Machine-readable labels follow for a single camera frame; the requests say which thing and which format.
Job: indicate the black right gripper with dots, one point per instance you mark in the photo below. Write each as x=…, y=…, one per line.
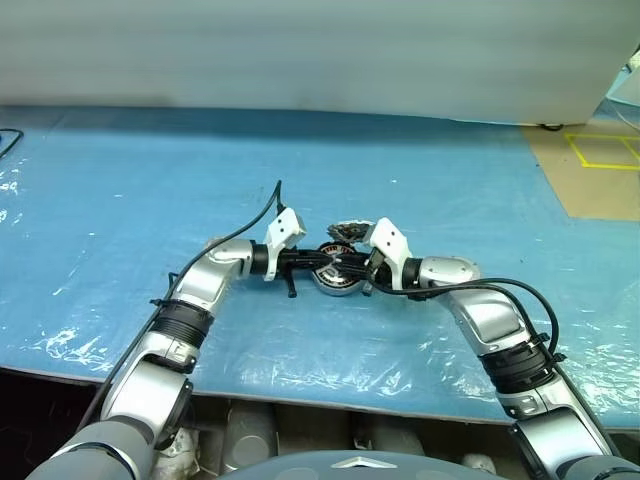
x=380, y=275

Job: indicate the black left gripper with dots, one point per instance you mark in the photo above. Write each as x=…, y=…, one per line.
x=290, y=262

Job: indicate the round metal mechanical part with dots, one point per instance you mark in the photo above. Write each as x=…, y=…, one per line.
x=332, y=285

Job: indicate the silver motor rotor cover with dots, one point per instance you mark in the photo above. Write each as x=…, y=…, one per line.
x=350, y=231

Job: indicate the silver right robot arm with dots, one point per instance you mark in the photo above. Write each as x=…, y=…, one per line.
x=490, y=320

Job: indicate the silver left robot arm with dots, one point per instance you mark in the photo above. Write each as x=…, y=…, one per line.
x=210, y=280

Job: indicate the grey rounded cylinder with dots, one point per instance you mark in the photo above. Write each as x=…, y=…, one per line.
x=252, y=435
x=390, y=442

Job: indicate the grey robot torso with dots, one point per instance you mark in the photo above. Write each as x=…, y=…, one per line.
x=325, y=467

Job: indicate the white backdrop board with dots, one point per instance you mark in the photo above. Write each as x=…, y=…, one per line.
x=300, y=50

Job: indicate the blue table mat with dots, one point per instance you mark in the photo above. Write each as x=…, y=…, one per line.
x=100, y=225

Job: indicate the brown cardboard sheet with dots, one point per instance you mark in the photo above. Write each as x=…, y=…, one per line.
x=600, y=195

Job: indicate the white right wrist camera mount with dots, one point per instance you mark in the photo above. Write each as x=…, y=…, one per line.
x=392, y=240

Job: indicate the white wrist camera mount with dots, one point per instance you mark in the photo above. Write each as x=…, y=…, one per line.
x=392, y=240
x=285, y=227

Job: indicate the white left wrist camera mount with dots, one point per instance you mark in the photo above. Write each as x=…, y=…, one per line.
x=285, y=227

